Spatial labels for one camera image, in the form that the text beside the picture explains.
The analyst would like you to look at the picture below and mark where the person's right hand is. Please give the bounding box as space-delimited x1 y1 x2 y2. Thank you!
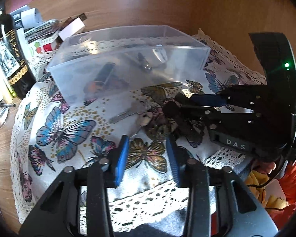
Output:
252 160 276 174

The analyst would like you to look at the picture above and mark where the dark wine bottle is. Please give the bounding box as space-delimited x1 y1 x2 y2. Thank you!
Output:
0 5 36 99

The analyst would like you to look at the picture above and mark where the silver key with keyring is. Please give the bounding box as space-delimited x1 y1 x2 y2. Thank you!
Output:
108 100 154 139

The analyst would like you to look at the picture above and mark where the butterfly print lace cloth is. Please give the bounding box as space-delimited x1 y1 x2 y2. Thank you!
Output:
10 32 266 232

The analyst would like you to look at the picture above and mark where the stack of books and magazines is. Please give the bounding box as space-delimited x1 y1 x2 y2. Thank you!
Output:
10 5 61 78

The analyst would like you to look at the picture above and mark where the black cylindrical microphone object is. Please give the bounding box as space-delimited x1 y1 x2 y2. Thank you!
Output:
142 98 208 144

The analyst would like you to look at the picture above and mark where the small white box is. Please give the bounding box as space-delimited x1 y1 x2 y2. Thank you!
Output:
59 18 85 41

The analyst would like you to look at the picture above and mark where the clear plastic storage box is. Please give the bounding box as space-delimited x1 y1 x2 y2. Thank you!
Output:
47 25 211 105

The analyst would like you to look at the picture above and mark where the black lighter in box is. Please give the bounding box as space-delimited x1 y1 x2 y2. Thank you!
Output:
83 63 115 94

